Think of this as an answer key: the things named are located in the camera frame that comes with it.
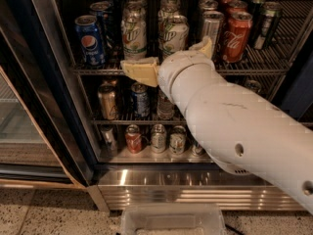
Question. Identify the gold can middle shelf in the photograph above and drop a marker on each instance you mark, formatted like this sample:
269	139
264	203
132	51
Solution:
107	100

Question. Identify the red coca-cola can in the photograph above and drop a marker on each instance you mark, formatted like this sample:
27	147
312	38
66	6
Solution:
235	36
236	6

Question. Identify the white can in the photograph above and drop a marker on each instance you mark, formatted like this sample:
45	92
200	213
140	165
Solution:
177	139
158	138

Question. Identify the blue silver can bottom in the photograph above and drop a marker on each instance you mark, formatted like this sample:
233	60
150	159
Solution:
197	149

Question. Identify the front dark green can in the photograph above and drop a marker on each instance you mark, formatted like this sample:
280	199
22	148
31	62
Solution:
266	24

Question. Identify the front silver slim can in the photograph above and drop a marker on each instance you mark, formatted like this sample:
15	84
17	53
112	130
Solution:
212	22

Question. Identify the white can bottom centre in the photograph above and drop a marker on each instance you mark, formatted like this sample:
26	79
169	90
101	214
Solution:
177	139

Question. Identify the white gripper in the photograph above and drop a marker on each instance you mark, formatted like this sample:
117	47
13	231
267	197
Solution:
180	72

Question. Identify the wire shelf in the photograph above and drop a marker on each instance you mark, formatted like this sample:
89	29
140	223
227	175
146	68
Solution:
124	103
275	60

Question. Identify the top wire shelf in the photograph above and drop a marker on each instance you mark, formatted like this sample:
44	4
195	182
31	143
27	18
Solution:
275	60

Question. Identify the open glass fridge door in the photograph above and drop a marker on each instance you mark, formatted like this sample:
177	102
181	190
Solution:
45	136

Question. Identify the silver slim can middle shelf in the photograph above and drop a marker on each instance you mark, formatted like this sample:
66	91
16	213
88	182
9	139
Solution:
253	85

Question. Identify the blue can middle shelf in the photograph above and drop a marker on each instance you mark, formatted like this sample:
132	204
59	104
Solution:
140	100

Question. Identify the clear plastic bin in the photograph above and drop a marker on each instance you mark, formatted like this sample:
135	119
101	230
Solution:
173	219

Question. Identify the middle wire shelf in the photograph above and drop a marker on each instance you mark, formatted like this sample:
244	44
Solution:
124	103

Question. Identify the dark green can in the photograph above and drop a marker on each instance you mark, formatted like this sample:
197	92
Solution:
266	24
254	6

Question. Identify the front blue Pepsi can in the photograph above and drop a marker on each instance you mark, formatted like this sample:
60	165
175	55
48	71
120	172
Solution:
90	39

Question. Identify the silver can bottom far left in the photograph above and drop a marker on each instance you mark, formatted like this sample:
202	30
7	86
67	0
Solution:
107	132

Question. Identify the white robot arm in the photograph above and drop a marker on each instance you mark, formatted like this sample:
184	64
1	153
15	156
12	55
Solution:
236	126

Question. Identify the white can bottom left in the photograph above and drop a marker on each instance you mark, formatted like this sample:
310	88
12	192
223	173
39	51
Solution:
158	138

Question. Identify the red can bottom shelf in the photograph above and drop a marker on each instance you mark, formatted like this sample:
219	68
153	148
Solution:
133	138

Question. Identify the silver slim can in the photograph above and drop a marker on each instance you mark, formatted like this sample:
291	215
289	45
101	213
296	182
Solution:
212	22
208	5

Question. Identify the clear water bottle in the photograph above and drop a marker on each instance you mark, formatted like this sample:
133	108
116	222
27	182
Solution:
164	108

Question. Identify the front red Coca-Cola can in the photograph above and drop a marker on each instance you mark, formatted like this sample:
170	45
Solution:
235	36

